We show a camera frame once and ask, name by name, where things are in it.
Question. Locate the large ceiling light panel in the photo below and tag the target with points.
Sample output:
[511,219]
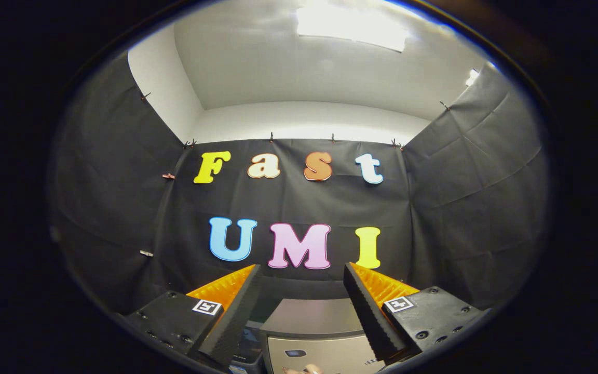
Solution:
[351,28]

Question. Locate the small ceiling light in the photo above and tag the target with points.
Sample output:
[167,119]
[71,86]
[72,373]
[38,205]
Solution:
[472,77]

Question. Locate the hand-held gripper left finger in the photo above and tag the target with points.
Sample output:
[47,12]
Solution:
[236,317]

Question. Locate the black backdrop cloth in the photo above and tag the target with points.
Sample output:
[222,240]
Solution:
[299,205]

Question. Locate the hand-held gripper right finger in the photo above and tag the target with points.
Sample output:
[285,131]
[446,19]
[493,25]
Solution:
[369,317]

